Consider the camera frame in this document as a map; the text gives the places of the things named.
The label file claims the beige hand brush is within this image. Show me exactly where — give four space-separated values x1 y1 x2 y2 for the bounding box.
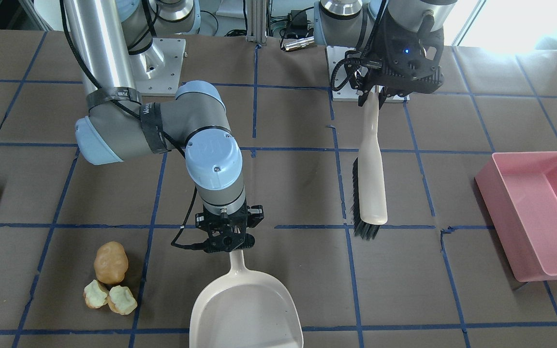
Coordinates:
353 86 388 240

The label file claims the brown potato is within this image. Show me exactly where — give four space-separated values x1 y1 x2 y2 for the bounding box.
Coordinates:
93 241 129 286

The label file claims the beige plastic dustpan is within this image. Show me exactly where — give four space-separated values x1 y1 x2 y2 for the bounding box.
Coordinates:
189 250 304 348

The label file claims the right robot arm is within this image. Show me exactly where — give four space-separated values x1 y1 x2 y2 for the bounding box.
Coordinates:
59 0 264 253

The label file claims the pink plastic bin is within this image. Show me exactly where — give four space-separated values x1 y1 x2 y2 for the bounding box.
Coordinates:
475 151 557 282

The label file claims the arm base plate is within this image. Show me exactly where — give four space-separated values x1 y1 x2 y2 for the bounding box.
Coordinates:
326 46 410 102
130 38 186 97

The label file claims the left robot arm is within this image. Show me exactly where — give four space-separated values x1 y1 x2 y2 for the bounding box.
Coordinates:
313 0 456 106

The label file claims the apple core piece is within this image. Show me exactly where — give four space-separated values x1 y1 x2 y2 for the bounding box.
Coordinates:
107 286 138 316
83 279 110 309

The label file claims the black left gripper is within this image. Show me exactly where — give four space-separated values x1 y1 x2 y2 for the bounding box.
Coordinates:
358 19 445 106

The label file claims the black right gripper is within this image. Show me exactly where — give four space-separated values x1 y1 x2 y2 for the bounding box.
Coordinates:
195 205 264 253

